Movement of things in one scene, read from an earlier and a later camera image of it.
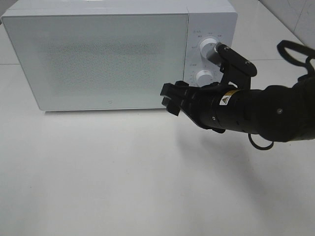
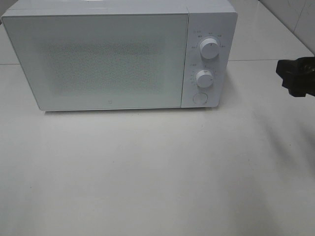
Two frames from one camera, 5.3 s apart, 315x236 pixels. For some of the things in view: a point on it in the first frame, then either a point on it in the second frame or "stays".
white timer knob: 204,77 stays
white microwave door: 73,62 stays
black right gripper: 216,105 to 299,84
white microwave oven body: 116,55 stays
